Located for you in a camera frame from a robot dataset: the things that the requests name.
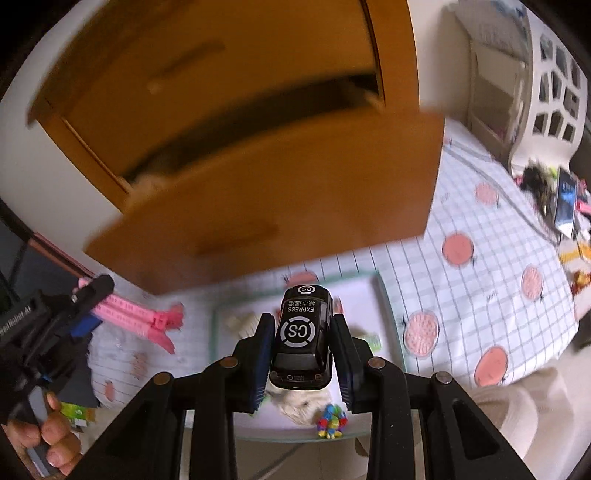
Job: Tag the colourful bead toy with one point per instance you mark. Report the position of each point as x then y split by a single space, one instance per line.
331 421

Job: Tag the black toy car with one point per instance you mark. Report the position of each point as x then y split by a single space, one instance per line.
300 337

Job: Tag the checked peach print bedsheet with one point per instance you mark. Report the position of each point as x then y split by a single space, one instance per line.
485 258

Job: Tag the green snack packet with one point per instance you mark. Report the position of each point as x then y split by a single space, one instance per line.
369 342

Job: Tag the wooden drawer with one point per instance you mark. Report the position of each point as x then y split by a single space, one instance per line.
207 92
277 203

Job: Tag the white shelf unit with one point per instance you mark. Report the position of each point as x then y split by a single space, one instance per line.
494 92

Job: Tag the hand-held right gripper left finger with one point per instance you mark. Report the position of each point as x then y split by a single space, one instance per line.
259 364

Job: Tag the beige small item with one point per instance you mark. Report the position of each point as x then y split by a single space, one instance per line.
242 324

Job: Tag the cream cloth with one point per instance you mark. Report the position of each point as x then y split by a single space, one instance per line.
526 410

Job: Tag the green orange packet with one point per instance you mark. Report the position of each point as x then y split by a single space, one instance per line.
76 413

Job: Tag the white lattice basket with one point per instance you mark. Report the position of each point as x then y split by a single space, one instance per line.
554 92

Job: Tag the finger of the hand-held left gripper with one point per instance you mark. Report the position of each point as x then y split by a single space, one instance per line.
82 326
94 288

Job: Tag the closed wooden drawer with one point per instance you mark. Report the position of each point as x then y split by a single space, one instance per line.
207 92

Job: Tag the white fluffy toy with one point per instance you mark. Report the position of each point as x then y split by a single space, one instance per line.
295 404

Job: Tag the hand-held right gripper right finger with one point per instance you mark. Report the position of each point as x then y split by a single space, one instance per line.
345 364

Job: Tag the pink hair clip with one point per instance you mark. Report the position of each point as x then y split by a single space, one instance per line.
138 321

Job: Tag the dark fuzzy toy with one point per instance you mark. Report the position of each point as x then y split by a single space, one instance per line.
538 184

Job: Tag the yellow packet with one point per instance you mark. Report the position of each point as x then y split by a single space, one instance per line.
575 253

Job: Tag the white tray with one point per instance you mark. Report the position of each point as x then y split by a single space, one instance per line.
360 300

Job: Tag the person's left hand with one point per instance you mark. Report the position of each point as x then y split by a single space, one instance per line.
55 438

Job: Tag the wooden nightstand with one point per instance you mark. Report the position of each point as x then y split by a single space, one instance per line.
240 184

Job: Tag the shiny flat phone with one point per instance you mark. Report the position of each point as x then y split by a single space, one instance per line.
566 203

